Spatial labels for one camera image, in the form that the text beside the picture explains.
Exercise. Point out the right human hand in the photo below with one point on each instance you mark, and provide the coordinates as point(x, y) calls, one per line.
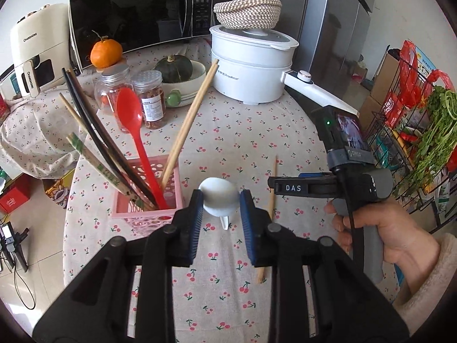
point(406, 244)

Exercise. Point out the red plastic spoon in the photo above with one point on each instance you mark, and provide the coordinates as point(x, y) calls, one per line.
point(128, 98)

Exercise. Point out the pink perforated utensil basket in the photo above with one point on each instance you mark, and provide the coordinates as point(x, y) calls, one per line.
point(144, 221)

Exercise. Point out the dark green squash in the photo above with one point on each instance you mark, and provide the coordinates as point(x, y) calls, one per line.
point(175, 68)

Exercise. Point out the yellow cardboard box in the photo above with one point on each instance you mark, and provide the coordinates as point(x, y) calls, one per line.
point(58, 190)

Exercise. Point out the light wooden chopstick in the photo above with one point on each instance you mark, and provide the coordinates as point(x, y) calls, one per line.
point(271, 205)

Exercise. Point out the white air fryer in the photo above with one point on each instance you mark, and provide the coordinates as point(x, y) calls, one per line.
point(40, 44)

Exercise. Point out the white electric cooking pot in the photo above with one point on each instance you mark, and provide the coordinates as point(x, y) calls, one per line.
point(255, 67)

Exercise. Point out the stacked white bowls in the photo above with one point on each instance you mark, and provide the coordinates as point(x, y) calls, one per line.
point(183, 93)

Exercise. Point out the orange tangerine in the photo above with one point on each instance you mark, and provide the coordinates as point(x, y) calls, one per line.
point(105, 53)

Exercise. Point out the black wire rack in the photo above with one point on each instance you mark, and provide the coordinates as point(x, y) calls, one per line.
point(393, 128)

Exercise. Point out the black chopstick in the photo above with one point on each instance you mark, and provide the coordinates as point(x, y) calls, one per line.
point(100, 135)

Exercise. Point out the red box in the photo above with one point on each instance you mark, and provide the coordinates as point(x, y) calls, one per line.
point(16, 194)

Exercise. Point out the woven rope basket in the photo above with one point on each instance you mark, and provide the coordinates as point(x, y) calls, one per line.
point(248, 14)

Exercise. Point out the wooden chopstick in basket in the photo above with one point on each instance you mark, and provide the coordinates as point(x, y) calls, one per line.
point(187, 124)
point(73, 112)

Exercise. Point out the dark brown chopstick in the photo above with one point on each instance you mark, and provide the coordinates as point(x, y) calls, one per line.
point(107, 139)

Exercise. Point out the paper wrapped chopsticks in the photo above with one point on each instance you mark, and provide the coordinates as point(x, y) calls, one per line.
point(122, 188)

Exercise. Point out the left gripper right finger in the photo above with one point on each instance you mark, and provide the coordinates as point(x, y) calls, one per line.
point(317, 292)

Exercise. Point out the grey refrigerator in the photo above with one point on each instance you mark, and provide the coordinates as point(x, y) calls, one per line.
point(331, 34)

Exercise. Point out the jar of red berries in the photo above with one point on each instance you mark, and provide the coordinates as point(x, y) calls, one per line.
point(123, 117)

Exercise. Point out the white plastic spoon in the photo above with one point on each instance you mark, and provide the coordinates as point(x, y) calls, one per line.
point(221, 198)

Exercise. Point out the black microwave oven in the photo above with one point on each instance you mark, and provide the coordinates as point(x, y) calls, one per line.
point(135, 24)

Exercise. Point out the green leafy vegetables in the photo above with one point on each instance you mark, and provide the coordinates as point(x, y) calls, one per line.
point(437, 143)

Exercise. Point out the cherry print tablecloth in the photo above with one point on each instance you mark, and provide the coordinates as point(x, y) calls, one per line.
point(216, 300)

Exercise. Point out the jar with white label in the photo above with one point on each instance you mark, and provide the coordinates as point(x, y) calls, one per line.
point(148, 87)

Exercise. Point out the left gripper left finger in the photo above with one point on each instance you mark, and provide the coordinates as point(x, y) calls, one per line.
point(124, 294)

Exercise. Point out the glass jar with tomatoes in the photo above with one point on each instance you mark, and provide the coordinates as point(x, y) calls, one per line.
point(108, 86)

